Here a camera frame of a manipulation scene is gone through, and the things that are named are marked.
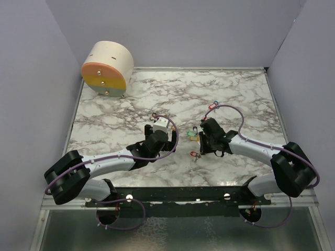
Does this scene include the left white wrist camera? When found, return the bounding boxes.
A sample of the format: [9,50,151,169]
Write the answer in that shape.
[152,117,170,133]

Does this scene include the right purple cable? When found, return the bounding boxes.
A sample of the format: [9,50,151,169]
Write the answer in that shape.
[204,104,320,229]

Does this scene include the round beige drawer box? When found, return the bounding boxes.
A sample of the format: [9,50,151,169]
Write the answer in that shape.
[81,41,134,97]

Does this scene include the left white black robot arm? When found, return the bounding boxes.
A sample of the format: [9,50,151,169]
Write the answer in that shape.
[44,125,178,207]

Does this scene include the green tag key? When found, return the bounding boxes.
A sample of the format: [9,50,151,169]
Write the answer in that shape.
[187,131,197,136]

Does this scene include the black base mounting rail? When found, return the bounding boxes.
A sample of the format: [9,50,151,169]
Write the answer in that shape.
[85,186,271,218]

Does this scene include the black tag key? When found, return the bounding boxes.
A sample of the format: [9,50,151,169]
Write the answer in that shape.
[193,126,198,136]

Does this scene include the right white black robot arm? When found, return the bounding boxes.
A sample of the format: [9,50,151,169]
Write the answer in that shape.
[199,118,317,204]

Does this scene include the yellow tag key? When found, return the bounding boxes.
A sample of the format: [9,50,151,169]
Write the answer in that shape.
[189,135,200,142]

